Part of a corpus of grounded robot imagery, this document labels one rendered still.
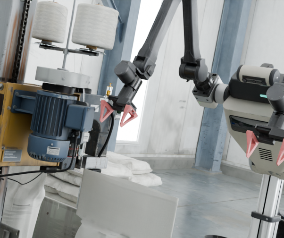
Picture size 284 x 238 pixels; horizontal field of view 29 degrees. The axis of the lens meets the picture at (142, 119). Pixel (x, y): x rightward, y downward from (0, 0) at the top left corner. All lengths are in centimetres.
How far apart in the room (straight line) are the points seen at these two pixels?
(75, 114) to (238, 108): 74
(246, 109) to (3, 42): 102
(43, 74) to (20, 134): 28
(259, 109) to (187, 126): 823
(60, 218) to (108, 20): 123
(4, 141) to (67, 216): 90
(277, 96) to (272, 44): 921
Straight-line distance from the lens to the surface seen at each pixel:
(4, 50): 208
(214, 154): 1071
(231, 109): 232
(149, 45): 205
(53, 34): 226
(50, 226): 297
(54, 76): 194
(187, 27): 227
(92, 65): 818
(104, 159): 248
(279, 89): 163
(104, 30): 207
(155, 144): 977
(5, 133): 207
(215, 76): 243
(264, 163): 243
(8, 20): 209
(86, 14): 208
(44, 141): 196
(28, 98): 204
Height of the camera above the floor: 141
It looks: 3 degrees down
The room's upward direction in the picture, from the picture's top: 10 degrees clockwise
